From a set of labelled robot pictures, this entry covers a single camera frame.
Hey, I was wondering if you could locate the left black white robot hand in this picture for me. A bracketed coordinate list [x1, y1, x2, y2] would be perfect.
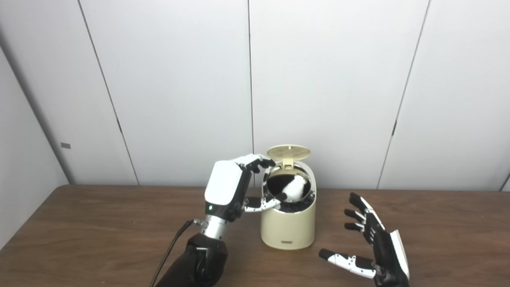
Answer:
[204, 154, 288, 222]

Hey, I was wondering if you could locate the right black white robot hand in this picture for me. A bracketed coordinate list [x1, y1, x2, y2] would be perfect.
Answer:
[319, 193, 410, 287]

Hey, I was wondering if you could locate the small white plastic bottle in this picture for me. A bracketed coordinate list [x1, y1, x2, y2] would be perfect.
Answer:
[284, 177, 308, 201]

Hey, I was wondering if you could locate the cream-colored lidded bin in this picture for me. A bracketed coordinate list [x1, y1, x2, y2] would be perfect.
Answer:
[260, 144, 317, 250]

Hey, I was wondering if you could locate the black bin liner bag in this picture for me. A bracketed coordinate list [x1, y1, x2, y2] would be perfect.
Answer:
[265, 169, 315, 214]

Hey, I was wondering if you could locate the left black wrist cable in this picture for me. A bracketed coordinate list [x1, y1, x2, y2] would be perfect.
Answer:
[149, 219, 208, 287]

